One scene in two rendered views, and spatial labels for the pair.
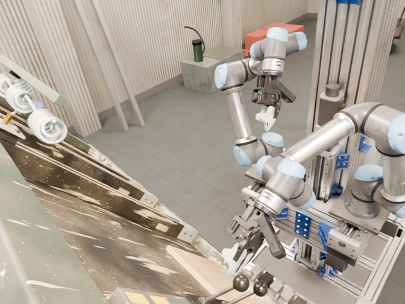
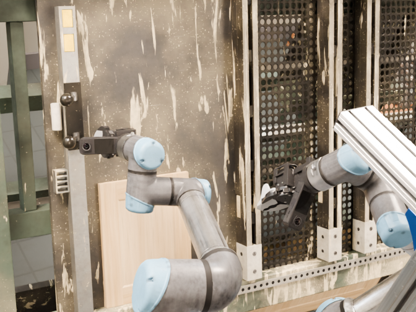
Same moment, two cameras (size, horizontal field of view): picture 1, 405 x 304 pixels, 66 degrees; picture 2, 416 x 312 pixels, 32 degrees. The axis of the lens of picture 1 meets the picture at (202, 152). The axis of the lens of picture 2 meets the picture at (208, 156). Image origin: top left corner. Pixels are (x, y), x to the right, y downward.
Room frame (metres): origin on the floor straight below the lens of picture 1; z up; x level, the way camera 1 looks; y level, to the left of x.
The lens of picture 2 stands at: (0.81, -1.64, 2.78)
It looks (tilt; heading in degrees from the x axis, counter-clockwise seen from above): 39 degrees down; 89
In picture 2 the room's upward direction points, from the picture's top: 19 degrees clockwise
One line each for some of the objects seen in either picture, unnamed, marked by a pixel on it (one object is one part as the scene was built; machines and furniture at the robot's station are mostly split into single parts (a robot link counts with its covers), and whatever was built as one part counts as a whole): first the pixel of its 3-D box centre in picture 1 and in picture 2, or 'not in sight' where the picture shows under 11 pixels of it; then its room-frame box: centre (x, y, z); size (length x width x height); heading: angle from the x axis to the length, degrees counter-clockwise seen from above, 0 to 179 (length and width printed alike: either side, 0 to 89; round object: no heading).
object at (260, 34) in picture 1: (274, 40); not in sight; (6.53, -1.78, 0.20); 1.11 x 0.77 x 0.40; 133
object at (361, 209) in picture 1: (363, 199); not in sight; (1.02, -0.72, 1.09); 0.15 x 0.15 x 0.10
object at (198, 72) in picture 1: (208, 53); not in sight; (5.38, -0.33, 0.47); 0.97 x 0.77 x 0.93; 133
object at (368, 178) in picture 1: (369, 181); not in sight; (1.02, -0.72, 1.20); 0.13 x 0.12 x 0.14; 23
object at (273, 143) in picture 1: (270, 146); not in sight; (1.38, -0.37, 1.20); 0.13 x 0.12 x 0.14; 107
